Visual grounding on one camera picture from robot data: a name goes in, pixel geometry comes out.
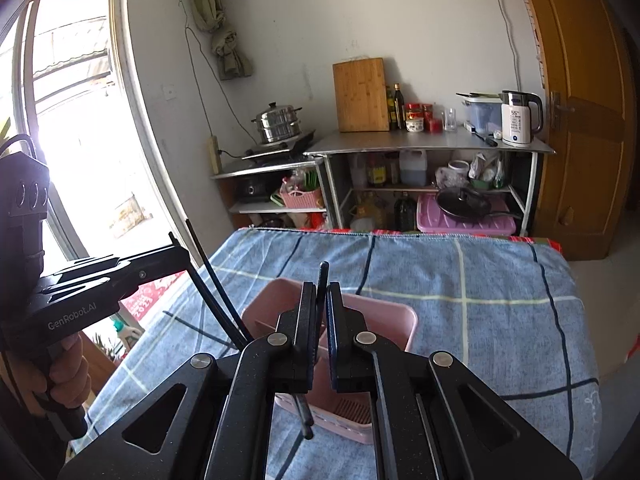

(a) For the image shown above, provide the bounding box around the narrow wall calendar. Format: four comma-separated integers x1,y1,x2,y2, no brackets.
520,0,546,88

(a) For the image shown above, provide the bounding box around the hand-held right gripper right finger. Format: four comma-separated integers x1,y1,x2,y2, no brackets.
326,282,583,480

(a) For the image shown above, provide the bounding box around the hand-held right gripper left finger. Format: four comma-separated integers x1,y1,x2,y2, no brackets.
57,282,319,480

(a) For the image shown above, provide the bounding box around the white ceramic mug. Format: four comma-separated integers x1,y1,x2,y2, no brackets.
447,160,471,186

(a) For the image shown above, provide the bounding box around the person's left hand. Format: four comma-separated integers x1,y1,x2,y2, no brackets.
30,332,94,417

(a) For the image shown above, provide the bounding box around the white plastic jug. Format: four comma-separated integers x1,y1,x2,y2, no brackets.
398,149,427,186

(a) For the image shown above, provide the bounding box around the bamboo cutting board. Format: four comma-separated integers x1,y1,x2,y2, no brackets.
332,57,391,132

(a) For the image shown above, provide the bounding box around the black gas stove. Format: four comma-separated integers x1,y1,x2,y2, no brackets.
241,130,317,161

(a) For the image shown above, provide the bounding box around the blue plaid tablecloth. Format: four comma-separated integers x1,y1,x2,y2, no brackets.
85,227,601,480

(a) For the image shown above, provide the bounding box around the low metal stove stand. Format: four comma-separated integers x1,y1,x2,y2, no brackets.
210,157,333,228

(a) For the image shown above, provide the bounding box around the white electric kettle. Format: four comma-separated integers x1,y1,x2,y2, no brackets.
501,90,544,147

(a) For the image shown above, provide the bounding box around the pink plastic utensil basket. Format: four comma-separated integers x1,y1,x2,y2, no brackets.
241,277,418,446

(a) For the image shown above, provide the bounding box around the black frying pan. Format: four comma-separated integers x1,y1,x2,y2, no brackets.
436,187,521,223

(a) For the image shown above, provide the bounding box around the green-capped plastic bottle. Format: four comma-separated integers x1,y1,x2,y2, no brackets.
112,317,146,351

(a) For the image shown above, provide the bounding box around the metal door handle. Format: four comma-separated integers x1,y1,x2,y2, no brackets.
550,91,576,131

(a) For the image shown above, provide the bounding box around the metal counter table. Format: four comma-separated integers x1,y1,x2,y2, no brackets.
303,130,557,236

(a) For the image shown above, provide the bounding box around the pink plastic storage box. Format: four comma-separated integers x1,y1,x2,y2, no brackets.
416,194,517,236

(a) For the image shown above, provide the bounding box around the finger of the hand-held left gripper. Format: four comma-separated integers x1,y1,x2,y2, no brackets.
35,245,193,307

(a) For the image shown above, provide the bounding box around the wooden door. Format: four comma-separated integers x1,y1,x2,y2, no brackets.
515,0,636,261

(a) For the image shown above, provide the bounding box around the tied beige curtain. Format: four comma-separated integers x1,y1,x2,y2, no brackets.
187,0,253,81

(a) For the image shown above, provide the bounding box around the stainless steel steamer pot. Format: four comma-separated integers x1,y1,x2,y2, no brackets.
251,101,303,145

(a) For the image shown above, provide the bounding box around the red patterned rug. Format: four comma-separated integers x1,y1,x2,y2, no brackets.
122,270,186,331

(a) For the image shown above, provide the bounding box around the small pink woven basket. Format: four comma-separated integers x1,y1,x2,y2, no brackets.
280,182,323,209

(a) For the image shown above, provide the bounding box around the water filter pitcher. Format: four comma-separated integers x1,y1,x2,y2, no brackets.
456,91,503,133

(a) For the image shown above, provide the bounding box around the yellow cooking oil bottle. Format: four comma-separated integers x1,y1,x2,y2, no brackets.
350,192,391,233

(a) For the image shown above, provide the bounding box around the white sliding door frame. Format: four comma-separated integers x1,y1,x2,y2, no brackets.
0,0,211,271

